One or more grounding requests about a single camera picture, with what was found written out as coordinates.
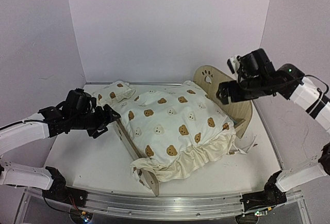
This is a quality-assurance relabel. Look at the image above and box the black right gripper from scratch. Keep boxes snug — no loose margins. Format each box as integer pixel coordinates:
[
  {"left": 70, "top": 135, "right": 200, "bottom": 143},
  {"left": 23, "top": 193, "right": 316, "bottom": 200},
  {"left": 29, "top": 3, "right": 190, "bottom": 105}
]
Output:
[{"left": 216, "top": 76, "right": 270, "bottom": 106}]

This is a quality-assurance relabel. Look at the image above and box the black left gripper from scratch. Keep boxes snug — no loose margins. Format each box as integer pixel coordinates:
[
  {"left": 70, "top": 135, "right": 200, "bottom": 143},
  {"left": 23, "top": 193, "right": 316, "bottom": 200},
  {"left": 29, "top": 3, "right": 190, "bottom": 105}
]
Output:
[{"left": 71, "top": 104, "right": 121, "bottom": 139}]

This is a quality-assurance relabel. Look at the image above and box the wooden pet bed frame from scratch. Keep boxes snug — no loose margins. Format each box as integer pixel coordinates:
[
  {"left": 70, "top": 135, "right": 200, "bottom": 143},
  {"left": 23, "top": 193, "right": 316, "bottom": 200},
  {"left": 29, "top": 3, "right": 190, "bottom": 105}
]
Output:
[{"left": 114, "top": 66, "right": 252, "bottom": 190}]

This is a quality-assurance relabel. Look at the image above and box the large bear print cushion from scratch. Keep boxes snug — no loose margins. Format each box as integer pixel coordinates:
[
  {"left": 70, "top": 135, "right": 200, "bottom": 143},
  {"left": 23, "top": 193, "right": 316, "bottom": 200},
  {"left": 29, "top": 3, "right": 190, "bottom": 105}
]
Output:
[{"left": 116, "top": 81, "right": 248, "bottom": 184}]

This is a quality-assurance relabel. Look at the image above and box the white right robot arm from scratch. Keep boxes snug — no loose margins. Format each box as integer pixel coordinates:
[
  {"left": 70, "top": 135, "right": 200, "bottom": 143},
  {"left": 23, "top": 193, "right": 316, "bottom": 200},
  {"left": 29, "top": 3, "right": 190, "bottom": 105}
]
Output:
[{"left": 216, "top": 49, "right": 329, "bottom": 212}]

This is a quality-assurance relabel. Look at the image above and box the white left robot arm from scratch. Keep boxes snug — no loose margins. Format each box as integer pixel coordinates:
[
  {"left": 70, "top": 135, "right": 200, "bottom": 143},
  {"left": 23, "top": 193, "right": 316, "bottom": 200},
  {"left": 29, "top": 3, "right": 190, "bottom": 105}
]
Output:
[{"left": 1, "top": 88, "right": 121, "bottom": 206}]

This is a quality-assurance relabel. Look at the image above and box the small bear print pillow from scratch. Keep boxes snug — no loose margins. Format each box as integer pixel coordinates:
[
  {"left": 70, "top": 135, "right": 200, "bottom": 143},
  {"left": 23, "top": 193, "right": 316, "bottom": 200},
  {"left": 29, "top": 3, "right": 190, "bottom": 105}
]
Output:
[{"left": 91, "top": 81, "right": 136, "bottom": 106}]

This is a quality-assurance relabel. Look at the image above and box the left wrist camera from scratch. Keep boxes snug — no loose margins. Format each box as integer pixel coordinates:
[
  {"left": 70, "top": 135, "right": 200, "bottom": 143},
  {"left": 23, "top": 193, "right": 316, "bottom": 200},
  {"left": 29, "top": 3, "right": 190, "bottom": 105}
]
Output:
[{"left": 90, "top": 97, "right": 103, "bottom": 108}]

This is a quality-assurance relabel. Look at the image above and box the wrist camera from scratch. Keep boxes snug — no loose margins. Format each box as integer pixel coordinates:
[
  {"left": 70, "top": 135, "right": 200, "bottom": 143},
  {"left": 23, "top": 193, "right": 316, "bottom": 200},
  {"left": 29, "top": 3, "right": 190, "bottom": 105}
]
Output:
[
  {"left": 227, "top": 55, "right": 242, "bottom": 76},
  {"left": 90, "top": 97, "right": 103, "bottom": 108}
]

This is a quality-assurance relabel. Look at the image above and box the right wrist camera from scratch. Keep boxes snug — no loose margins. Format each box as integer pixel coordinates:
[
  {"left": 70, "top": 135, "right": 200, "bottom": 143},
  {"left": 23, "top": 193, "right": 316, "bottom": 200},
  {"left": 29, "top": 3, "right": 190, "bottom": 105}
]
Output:
[{"left": 227, "top": 55, "right": 242, "bottom": 76}]

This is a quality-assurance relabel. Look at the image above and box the aluminium table edge rail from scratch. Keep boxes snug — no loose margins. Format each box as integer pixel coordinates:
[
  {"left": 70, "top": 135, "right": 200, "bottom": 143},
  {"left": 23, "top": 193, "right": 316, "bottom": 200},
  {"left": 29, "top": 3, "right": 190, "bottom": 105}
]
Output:
[{"left": 85, "top": 79, "right": 182, "bottom": 86}]

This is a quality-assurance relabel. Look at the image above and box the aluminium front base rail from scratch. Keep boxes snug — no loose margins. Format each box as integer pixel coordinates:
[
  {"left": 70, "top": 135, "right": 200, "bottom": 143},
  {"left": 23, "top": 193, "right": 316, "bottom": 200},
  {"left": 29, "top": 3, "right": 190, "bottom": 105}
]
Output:
[{"left": 23, "top": 182, "right": 310, "bottom": 224}]

